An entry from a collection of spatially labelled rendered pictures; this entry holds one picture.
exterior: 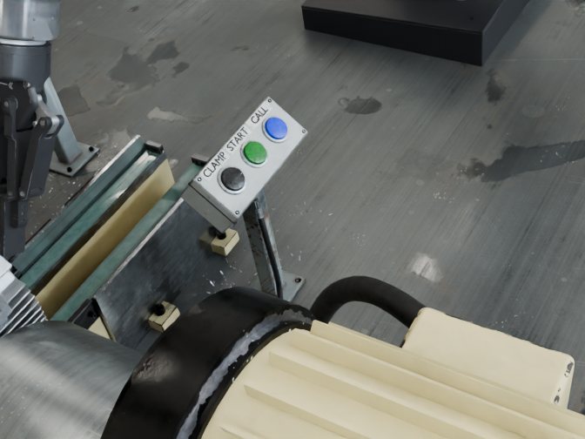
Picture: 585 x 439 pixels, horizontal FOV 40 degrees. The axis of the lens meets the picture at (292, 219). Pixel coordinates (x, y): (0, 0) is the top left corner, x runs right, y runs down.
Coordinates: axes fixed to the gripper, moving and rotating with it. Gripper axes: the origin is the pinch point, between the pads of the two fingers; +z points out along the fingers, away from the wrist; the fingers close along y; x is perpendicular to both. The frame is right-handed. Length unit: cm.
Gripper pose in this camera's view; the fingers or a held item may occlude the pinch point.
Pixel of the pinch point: (10, 224)
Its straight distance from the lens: 94.9
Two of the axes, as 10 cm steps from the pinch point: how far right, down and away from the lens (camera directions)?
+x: 5.0, -2.2, 8.4
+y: 8.6, 2.7, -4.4
